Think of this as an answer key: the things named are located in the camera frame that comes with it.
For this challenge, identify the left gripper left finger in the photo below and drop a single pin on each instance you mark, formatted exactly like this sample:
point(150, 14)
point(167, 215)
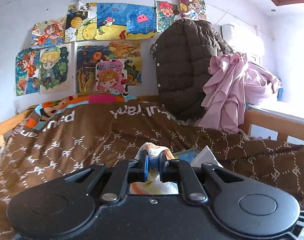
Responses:
point(123, 175)

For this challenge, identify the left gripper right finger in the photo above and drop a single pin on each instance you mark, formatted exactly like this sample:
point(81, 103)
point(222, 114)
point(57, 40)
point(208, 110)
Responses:
point(180, 172)

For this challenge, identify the yellow-green towel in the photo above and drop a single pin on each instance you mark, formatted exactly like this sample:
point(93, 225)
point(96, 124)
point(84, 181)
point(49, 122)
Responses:
point(153, 185)

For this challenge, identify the grey tray with cartoon picture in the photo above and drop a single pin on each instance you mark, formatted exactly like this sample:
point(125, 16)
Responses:
point(197, 157)

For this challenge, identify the brown PF patterned blanket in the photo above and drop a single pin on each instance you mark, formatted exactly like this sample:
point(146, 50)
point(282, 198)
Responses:
point(104, 128)

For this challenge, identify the pink framed girl drawing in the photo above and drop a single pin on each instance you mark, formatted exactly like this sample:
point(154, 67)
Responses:
point(111, 76)

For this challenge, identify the pink cloth pile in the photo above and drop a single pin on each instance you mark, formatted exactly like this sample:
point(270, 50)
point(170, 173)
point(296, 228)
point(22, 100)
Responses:
point(235, 82)

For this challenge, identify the brown quilted jacket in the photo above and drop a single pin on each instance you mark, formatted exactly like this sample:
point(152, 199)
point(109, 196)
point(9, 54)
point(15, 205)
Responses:
point(182, 54)

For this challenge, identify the blond boy drawing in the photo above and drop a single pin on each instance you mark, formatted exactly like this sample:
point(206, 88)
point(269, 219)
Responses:
point(57, 69)

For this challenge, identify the blue sea jellyfish drawing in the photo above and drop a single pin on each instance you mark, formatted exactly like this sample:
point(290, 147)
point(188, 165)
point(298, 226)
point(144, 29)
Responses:
point(124, 21)

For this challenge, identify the orange girl drawing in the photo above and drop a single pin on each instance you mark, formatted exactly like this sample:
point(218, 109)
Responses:
point(27, 72)
point(48, 33)

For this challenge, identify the red hair boy drawing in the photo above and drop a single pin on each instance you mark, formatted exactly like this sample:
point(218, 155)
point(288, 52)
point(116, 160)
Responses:
point(167, 13)

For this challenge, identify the black yellow pineapple drawing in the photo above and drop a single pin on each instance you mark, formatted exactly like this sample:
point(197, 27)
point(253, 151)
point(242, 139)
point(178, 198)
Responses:
point(81, 22)

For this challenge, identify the upper orange girl drawing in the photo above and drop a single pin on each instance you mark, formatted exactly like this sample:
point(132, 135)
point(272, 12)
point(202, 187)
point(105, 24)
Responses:
point(48, 33)

